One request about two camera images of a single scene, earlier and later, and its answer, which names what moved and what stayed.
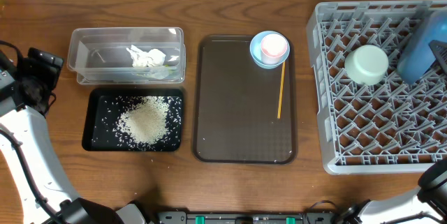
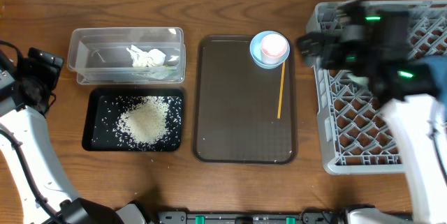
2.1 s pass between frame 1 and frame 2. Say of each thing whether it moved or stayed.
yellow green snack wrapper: stayed
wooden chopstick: stayed
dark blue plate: moved
